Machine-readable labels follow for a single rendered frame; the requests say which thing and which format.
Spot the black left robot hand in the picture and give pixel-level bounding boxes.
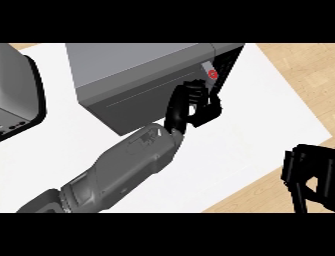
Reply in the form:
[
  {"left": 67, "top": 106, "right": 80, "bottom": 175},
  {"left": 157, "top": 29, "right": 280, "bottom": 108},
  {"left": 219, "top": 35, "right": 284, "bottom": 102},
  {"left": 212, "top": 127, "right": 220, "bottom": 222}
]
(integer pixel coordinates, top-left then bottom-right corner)
[{"left": 163, "top": 79, "right": 225, "bottom": 132}]

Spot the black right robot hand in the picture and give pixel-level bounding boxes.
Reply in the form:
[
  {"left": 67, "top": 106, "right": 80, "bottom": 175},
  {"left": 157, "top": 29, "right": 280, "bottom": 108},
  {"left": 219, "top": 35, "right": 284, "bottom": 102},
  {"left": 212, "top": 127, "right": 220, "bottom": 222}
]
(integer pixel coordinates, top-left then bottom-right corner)
[{"left": 280, "top": 143, "right": 335, "bottom": 214}]

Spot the grey milk carton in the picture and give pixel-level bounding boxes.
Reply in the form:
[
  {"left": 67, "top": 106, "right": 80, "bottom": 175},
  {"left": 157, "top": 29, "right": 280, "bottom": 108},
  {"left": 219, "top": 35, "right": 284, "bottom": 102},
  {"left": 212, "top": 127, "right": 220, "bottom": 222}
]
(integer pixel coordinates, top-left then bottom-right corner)
[{"left": 201, "top": 60, "right": 220, "bottom": 88}]

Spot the grey microwave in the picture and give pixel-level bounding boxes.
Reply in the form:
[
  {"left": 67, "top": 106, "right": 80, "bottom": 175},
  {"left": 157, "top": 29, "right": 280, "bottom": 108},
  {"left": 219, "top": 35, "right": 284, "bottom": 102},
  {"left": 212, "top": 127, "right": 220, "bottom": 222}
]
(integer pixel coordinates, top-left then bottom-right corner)
[{"left": 65, "top": 43, "right": 247, "bottom": 137}]

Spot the silver toaster with black trim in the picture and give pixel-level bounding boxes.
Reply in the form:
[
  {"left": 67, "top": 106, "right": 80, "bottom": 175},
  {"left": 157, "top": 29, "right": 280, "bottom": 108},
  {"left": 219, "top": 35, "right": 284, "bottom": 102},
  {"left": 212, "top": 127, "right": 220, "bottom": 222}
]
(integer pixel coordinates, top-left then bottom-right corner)
[{"left": 0, "top": 43, "right": 49, "bottom": 145}]

